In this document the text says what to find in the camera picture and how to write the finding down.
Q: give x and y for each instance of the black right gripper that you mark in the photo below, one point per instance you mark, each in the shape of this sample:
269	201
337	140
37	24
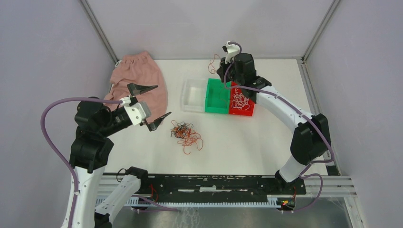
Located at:
222	71

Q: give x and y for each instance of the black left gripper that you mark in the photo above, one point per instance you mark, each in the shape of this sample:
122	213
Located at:
137	89

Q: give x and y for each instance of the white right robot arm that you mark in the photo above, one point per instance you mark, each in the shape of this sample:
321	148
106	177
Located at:
311	135

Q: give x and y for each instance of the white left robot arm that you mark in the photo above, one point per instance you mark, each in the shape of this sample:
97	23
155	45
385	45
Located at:
90	152

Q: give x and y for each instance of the green plastic bin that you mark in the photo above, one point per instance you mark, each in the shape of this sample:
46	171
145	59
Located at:
217	99

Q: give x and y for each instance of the clear plastic bin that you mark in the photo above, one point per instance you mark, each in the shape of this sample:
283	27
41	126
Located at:
193	95

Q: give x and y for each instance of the pink cloth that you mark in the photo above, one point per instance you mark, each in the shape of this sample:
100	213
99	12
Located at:
140	69

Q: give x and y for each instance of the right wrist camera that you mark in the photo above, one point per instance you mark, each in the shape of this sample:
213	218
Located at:
231	48

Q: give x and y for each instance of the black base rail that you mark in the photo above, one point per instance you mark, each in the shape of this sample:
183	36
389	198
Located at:
183	188

